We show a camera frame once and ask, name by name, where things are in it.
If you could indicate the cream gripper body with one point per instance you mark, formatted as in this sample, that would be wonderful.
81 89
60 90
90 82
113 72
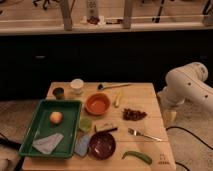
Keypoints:
169 115

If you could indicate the silver metal fork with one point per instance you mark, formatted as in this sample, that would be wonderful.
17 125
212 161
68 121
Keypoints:
138 133

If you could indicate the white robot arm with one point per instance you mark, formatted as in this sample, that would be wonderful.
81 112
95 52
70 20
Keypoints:
185 82

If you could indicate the orange red bowl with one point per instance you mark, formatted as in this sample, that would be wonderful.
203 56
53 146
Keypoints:
97 104

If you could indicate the dark maroon bowl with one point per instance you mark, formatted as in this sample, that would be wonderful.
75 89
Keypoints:
102 145

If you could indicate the dark grape bunch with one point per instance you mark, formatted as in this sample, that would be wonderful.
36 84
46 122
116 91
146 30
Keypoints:
133 115

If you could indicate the green chili pepper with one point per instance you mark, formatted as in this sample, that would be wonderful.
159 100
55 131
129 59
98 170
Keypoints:
138 155

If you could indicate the yellow banana piece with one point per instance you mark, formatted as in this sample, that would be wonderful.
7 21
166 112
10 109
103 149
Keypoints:
117 99

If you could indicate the small green cup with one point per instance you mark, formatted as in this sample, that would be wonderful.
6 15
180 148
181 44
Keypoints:
85 124

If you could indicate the blue sponge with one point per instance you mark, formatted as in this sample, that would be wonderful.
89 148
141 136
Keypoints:
81 147

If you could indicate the white cup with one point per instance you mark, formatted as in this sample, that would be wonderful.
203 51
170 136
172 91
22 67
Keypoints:
77 86

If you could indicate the yellow orange fruit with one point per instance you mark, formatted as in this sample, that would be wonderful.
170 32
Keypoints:
56 117

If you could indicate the small dark cup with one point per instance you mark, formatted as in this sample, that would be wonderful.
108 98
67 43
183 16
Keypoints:
58 93

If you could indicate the grey folded cloth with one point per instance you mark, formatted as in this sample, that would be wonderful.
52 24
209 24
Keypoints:
48 144

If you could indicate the green plastic tray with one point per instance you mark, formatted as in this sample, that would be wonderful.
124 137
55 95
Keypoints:
41 127

